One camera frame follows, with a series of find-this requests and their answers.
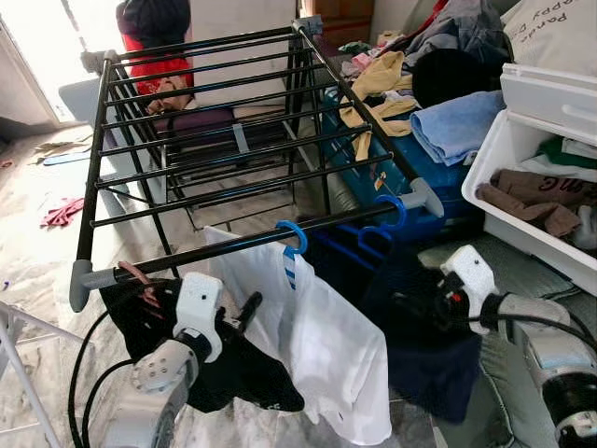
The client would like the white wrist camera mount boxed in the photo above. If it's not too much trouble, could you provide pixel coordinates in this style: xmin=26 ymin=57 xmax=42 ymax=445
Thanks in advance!
xmin=438 ymin=245 xmax=495 ymax=323
xmin=174 ymin=273 xmax=225 ymax=363

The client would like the small pink garment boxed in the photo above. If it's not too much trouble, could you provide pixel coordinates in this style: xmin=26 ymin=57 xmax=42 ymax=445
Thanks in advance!
xmin=340 ymin=51 xmax=376 ymax=77

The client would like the grey jacket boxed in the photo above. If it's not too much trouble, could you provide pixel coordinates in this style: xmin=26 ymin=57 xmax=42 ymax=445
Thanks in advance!
xmin=401 ymin=0 xmax=514 ymax=71

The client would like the long black left arm cable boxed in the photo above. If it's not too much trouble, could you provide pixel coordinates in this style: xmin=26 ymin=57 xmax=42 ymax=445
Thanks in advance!
xmin=67 ymin=303 xmax=141 ymax=448

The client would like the dark purple cushion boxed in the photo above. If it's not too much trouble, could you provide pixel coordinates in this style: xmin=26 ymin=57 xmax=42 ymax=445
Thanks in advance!
xmin=149 ymin=107 xmax=234 ymax=136

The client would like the brown garment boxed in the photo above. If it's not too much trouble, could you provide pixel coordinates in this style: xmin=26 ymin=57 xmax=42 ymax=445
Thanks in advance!
xmin=476 ymin=168 xmax=597 ymax=239

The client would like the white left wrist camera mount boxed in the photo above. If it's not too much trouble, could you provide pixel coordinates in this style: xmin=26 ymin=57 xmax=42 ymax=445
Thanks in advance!
xmin=174 ymin=273 xmax=225 ymax=363

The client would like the brown wooden cabinet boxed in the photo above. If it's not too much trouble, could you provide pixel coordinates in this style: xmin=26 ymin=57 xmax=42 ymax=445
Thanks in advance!
xmin=300 ymin=0 xmax=374 ymax=43

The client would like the blue plastic hanger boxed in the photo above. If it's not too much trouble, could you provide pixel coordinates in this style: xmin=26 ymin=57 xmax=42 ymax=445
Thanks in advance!
xmin=322 ymin=194 xmax=410 ymax=273
xmin=275 ymin=219 xmax=310 ymax=259

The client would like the short black left arm cable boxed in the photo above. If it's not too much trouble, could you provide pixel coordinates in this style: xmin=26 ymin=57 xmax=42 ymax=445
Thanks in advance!
xmin=81 ymin=359 xmax=136 ymax=448

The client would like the navy blue garment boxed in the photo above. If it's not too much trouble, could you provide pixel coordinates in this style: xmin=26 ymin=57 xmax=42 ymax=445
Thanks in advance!
xmin=303 ymin=224 xmax=486 ymax=426

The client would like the pale grey garment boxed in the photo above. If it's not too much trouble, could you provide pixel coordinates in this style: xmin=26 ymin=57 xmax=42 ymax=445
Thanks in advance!
xmin=567 ymin=203 xmax=597 ymax=255

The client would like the pink cloth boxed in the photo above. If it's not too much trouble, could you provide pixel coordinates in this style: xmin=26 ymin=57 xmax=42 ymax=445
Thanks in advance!
xmin=39 ymin=196 xmax=87 ymax=230

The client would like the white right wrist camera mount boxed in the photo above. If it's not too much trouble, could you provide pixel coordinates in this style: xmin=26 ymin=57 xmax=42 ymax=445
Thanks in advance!
xmin=438 ymin=245 xmax=495 ymax=323

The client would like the green garment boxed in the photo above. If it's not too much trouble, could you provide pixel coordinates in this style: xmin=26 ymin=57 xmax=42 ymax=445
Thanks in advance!
xmin=536 ymin=135 xmax=597 ymax=171

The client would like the black clothes drying rack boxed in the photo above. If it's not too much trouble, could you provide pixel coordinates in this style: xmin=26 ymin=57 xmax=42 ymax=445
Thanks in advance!
xmin=70 ymin=14 xmax=446 ymax=314

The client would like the grey green sofa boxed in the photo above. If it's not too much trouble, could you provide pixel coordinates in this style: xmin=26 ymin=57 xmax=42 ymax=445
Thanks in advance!
xmin=410 ymin=233 xmax=597 ymax=448

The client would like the red garment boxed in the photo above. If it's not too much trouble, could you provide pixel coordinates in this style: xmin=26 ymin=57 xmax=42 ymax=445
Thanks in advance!
xmin=121 ymin=33 xmax=195 ymax=113

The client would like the light blue towel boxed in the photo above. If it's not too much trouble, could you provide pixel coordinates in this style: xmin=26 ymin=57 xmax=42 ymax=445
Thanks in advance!
xmin=410 ymin=91 xmax=507 ymax=167

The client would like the yellow garment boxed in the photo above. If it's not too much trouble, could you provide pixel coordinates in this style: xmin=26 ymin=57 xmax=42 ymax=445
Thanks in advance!
xmin=339 ymin=51 xmax=421 ymax=160

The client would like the pink hanger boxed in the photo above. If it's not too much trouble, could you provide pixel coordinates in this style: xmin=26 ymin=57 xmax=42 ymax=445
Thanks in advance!
xmin=117 ymin=261 xmax=164 ymax=304

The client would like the white plastic storage bin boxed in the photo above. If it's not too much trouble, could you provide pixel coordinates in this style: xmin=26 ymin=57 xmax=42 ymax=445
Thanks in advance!
xmin=462 ymin=63 xmax=597 ymax=295

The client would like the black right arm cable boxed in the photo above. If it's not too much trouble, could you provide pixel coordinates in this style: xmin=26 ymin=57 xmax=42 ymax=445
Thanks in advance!
xmin=462 ymin=311 xmax=597 ymax=356

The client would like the blue suitcase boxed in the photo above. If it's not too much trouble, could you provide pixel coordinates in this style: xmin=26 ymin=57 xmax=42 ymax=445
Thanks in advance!
xmin=322 ymin=89 xmax=486 ymax=244

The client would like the white shirt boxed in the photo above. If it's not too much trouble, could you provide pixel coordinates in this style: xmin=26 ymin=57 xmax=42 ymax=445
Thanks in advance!
xmin=203 ymin=227 xmax=393 ymax=446

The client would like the white child chair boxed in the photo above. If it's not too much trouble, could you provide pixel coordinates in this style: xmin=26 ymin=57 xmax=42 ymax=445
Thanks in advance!
xmin=56 ymin=75 xmax=122 ymax=178

